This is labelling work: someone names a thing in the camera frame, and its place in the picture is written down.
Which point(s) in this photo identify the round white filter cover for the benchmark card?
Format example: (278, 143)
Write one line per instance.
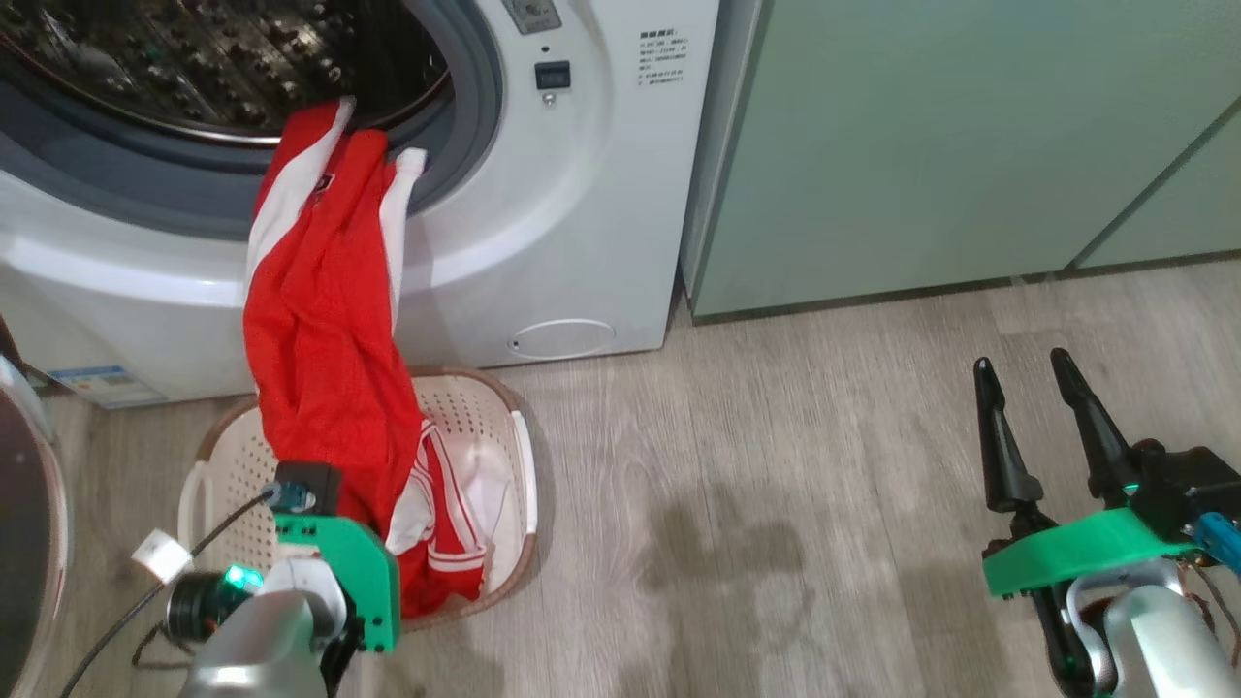
(562, 338)

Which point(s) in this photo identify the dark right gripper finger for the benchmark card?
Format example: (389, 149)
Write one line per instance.
(1001, 456)
(1096, 436)

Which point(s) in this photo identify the wide pale green cabinet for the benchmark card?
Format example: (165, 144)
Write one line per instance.
(921, 145)

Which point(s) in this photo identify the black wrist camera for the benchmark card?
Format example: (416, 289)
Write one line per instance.
(308, 485)
(1188, 480)

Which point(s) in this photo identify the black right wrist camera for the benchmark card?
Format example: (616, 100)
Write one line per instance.
(1188, 480)

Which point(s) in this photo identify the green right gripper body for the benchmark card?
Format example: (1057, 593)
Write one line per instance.
(1076, 548)

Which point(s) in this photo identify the blue energy label sticker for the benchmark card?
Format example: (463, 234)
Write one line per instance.
(107, 386)

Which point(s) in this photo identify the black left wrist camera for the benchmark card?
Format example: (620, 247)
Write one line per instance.
(308, 485)

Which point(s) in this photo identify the white washing machine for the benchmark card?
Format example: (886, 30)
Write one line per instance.
(543, 213)

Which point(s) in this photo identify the cream perforated laundry basket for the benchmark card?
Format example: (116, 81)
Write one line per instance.
(485, 436)

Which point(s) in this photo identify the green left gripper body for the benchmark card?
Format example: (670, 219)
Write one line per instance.
(373, 582)

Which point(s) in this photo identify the red and white garment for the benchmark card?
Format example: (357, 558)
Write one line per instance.
(320, 339)

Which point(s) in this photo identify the narrow pale green cabinet door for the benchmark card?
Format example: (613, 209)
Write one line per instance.
(1183, 213)

